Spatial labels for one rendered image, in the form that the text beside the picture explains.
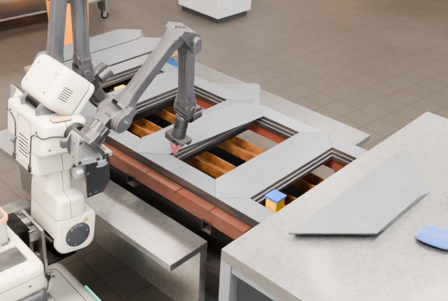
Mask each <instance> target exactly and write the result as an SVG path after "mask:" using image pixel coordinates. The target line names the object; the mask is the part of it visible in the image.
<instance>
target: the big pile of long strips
mask: <svg viewBox="0 0 448 301"><path fill-rule="evenodd" d="M161 39H162V38H155V37H144V36H143V34H142V31H141V30H140V29H118V30H114V31H110V32H108V33H104V34H101V35H97V36H94V37H90V38H89V46H90V53H91V58H92V64H93V67H95V66H96V65H98V64H99V63H100V62H104V63H106V64H107V65H108V66H109V67H111V66H113V65H117V64H119V63H123V62H125V61H129V60H131V59H134V58H137V57H140V56H143V55H146V54H148V55H150V54H151V53H152V52H153V50H154V49H155V48H156V46H157V45H158V44H159V42H160V40H161ZM45 54H46V51H42V52H39V53H38V54H37V56H36V58H37V57H38V56H39V55H45ZM36 58H35V60H36ZM35 60H34V62H35ZM72 62H73V43H70V44H66V45H64V64H65V66H66V67H68V68H69V69H71V70H72Z"/></svg>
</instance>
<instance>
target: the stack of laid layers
mask: <svg viewBox="0 0 448 301"><path fill-rule="evenodd" d="M141 66H142V65H139V66H137V67H133V68H131V69H128V70H126V71H122V72H120V73H117V74H114V75H113V76H111V77H110V78H109V79H108V80H106V81H105V82H104V83H100V82H99V81H98V83H99V84H100V86H101V88H105V87H108V86H110V85H114V84H115V83H119V82H121V81H124V80H127V79H130V78H132V77H134V75H135V74H136V72H137V71H138V70H139V69H140V68H141ZM177 91H178V87H177V88H175V89H172V90H170V91H167V92H165V93H162V94H160V95H157V96H155V97H152V98H150V99H147V100H145V101H142V102H140V103H137V104H136V106H135V108H134V109H135V110H136V111H137V113H136V114H139V113H141V112H143V111H146V110H148V109H151V108H153V107H156V106H158V105H160V104H163V103H166V102H167V101H170V100H172V99H175V98H176V95H177ZM194 91H195V96H197V97H199V98H201V99H204V100H206V101H208V102H210V103H213V104H214V106H212V107H210V108H208V109H205V110H204V111H202V113H203V114H202V115H205V114H207V113H211V112H213V111H216V110H219V109H222V108H224V107H227V106H229V105H232V104H235V103H251V104H253V101H252V100H226V99H224V98H222V97H219V96H217V95H215V94H213V93H210V92H209V91H206V90H204V89H202V88H199V87H197V86H195V85H194ZM136 114H135V115H136ZM253 123H255V124H258V125H260V126H262V127H264V128H266V129H269V130H270V131H273V132H275V133H277V134H279V135H281V136H283V137H286V138H290V137H292V136H293V135H296V134H297V133H299V132H297V131H295V130H293V129H290V128H289V127H286V126H284V125H282V124H279V123H277V122H275V121H272V120H271V119H268V118H266V117H264V116H262V117H261V118H258V119H256V120H254V121H251V122H249V123H246V124H244V125H241V126H239V127H235V128H234V129H231V130H228V131H225V132H224V133H221V134H218V135H215V136H214V137H211V138H208V139H205V140H203V141H200V142H198V143H195V144H193V145H190V146H188V147H185V148H183V149H180V150H178V151H177V153H176V154H173V153H169V154H170V155H172V156H174V157H176V158H178V159H179V160H182V159H184V158H186V157H188V156H190V155H192V154H194V153H196V152H198V151H200V150H202V149H204V148H206V147H208V146H210V145H212V144H214V143H216V142H218V141H220V140H222V139H224V138H226V137H228V136H230V135H232V134H234V133H236V132H237V131H240V130H241V129H244V128H245V127H248V126H249V125H252V124H253ZM105 142H106V143H108V144H110V145H111V146H113V147H115V148H116V149H118V150H120V151H121V152H124V154H127V155H129V156H130V157H132V158H134V159H135V160H137V161H139V162H140V163H142V164H144V165H145V166H148V167H149V168H151V169H152V170H154V171H156V172H158V173H159V174H161V175H163V176H164V177H166V178H168V179H169V180H172V181H173V182H175V183H176V184H178V185H180V186H182V187H183V188H185V189H187V190H188V191H190V192H192V193H193V194H195V195H197V196H199V197H200V198H202V199H203V200H206V201H207V202H209V203H211V204H212V205H214V206H215V208H216V207H217V208H219V209H221V210H223V211H224V212H226V213H227V214H230V215H231V216H233V217H235V218H236V219H238V220H240V221H241V222H243V223H245V224H246V225H248V226H250V227H251V228H254V227H255V226H257V225H258V224H260V223H259V222H257V221H256V220H253V219H252V218H250V217H249V216H247V215H245V214H243V213H242V212H240V211H238V210H236V209H235V208H233V207H231V206H229V205H228V204H226V203H224V202H222V201H221V200H219V199H217V198H215V197H214V196H212V195H210V194H209V193H207V192H205V191H204V190H201V189H200V188H198V187H196V186H195V185H193V184H191V183H190V182H187V181H186V180H184V179H182V178H181V177H179V176H177V175H176V174H173V173H172V172H170V171H168V170H167V169H165V168H163V167H162V166H159V165H158V164H156V163H154V162H153V161H151V160H149V159H148V158H145V157H144V156H142V155H141V154H150V153H140V152H139V153H137V152H135V151H134V150H132V149H130V148H128V147H126V146H125V145H123V144H121V143H119V142H118V141H116V140H114V139H112V138H111V137H109V136H106V138H105ZM331 159H333V160H336V161H338V162H340V163H342V164H344V165H348V164H349V163H351V162H353V161H354V160H355V159H357V158H355V157H354V156H351V155H349V154H346V153H344V152H342V151H340V150H337V149H335V148H333V147H332V148H330V149H329V150H327V151H325V152H324V153H322V154H320V155H319V156H317V157H316V158H314V159H313V160H311V161H309V162H308V163H306V164H304V165H303V166H301V167H299V168H298V169H297V170H294V171H293V172H292V173H290V174H288V175H287V176H285V177H283V178H282V179H280V180H278V181H277V182H275V183H274V184H272V185H271V186H269V187H267V188H266V189H264V190H262V191H261V192H259V193H257V194H256V195H255V196H252V197H251V198H250V199H252V200H254V201H255V202H258V203H259V204H262V203H263V202H265V201H266V197H265V195H266V194H267V193H269V192H271V191H272V190H274V189H275V190H278V191H279V192H281V191H282V190H284V189H285V188H287V187H288V186H290V185H292V184H293V183H294V182H296V181H298V180H299V179H301V178H303V177H304V176H306V175H307V174H309V173H310V172H312V171H313V170H315V169H316V168H318V167H320V166H321V165H323V164H325V163H326V162H327V161H329V160H331Z"/></svg>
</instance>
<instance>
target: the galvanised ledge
mask: <svg viewBox="0 0 448 301"><path fill-rule="evenodd" d="M10 139H14V135H13V134H12V133H11V132H10V131H9V129H5V130H2V131H0V153H1V154H3V155H5V156H6V157H7V158H9V159H10V160H12V161H13V162H14V163H16V164H18V165H19V166H20V167H21V168H23V169H24V170H26V171H27V169H26V168H25V167H24V166H22V165H21V164H20V163H19V162H18V161H17V160H16V159H14V158H13V152H14V142H13V141H11V140H10ZM71 182H72V183H73V184H74V185H75V186H76V187H77V188H78V189H79V190H80V191H82V192H83V193H84V195H85V203H86V204H87V205H89V206H90V207H91V208H92V209H93V210H94V211H95V220H97V221H99V222H100V223H101V224H103V225H104V226H106V227H107V228H108V229H110V230H112V231H113V232H114V233H115V234H117V235H119V236H120V237H121V238H123V239H124V240H126V241H127V242H128V243H130V244H131V245H133V246H134V247H135V248H137V249H138V250H140V251H142V252H143V253H144V254H146V255H147V256H148V257H150V258H151V259H153V260H154V261H156V262H157V263H158V264H160V265H162V267H164V268H166V269H167V270H168V271H172V270H174V269H175V268H176V267H178V266H180V265H181V264H182V263H184V262H186V261H187V260H189V259H190V258H192V257H194V256H195V255H196V254H198V253H200V252H201V251H202V250H205V249H206V248H207V241H206V240H205V239H203V238H201V237H200V236H198V235H197V234H195V233H194V232H192V231H190V230H189V229H187V228H185V227H184V226H182V225H181V224H179V223H178V222H176V221H174V220H173V219H172V218H170V217H168V216H167V215H165V214H163V213H162V212H160V211H159V210H157V209H156V208H154V207H152V206H151V205H149V204H147V203H146V202H145V201H143V200H141V199H140V198H138V197H137V196H135V195H134V194H132V193H130V192H129V191H127V190H125V189H124V188H122V187H121V186H119V185H118V184H116V183H114V182H113V181H112V180H110V181H109V183H108V184H107V186H106V187H105V190H104V191H103V192H101V193H99V194H96V195H94V196H91V197H89V198H87V193H86V183H85V176H83V177H81V178H78V179H74V178H73V175H71Z"/></svg>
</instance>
